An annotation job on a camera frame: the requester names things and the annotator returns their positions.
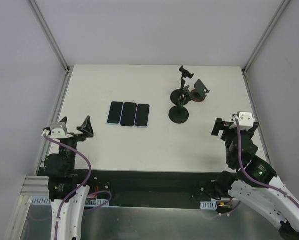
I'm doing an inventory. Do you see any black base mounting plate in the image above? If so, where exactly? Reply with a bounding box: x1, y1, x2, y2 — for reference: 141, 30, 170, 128
87, 170, 238, 210

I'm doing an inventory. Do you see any right white cable duct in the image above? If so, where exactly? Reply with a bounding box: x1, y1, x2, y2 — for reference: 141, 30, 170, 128
199, 199, 218, 211

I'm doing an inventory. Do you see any aluminium frame post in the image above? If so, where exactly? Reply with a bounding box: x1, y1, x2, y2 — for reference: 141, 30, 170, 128
26, 0, 71, 74
242, 0, 293, 76

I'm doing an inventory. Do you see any lavender case smartphone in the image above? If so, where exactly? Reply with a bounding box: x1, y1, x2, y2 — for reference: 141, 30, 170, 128
134, 104, 150, 128

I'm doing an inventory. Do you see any right aluminium frame post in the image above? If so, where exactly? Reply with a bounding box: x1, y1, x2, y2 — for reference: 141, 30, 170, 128
242, 0, 293, 76

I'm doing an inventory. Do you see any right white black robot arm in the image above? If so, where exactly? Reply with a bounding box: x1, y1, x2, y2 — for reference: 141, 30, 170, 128
211, 114, 299, 240

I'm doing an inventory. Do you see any light blue case smartphone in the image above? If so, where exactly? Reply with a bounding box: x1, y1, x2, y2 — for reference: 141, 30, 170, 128
107, 101, 123, 125

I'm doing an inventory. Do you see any brown-base black phone stand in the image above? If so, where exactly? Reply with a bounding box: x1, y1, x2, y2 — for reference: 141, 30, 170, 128
190, 79, 210, 103

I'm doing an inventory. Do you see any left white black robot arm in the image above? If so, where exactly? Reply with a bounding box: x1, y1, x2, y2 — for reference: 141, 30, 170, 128
42, 116, 95, 240

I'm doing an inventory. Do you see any black smartphone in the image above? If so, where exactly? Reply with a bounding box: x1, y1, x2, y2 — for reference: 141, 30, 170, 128
120, 102, 137, 127

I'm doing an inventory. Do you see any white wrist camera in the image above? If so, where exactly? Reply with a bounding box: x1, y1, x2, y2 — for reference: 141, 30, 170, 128
230, 111, 255, 131
41, 122, 73, 140

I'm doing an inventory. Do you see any left aluminium frame post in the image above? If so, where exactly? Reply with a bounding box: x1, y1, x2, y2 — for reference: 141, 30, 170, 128
26, 0, 71, 74

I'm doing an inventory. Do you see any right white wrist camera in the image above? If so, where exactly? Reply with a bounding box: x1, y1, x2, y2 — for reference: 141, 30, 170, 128
230, 111, 255, 131

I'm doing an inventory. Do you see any front aluminium frame rail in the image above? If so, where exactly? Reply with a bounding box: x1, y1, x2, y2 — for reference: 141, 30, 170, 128
20, 174, 290, 202

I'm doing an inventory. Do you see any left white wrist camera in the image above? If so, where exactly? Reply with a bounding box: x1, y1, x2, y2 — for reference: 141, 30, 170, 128
41, 122, 73, 140

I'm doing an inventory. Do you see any black round-base phone stand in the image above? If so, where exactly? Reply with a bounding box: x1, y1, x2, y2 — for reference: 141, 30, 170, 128
170, 65, 194, 105

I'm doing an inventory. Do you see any white cable duct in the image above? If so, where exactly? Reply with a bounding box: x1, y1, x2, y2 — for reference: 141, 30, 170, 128
31, 196, 110, 208
199, 199, 218, 211

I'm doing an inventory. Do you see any left white cable duct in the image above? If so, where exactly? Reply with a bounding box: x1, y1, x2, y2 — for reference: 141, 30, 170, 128
31, 196, 110, 208

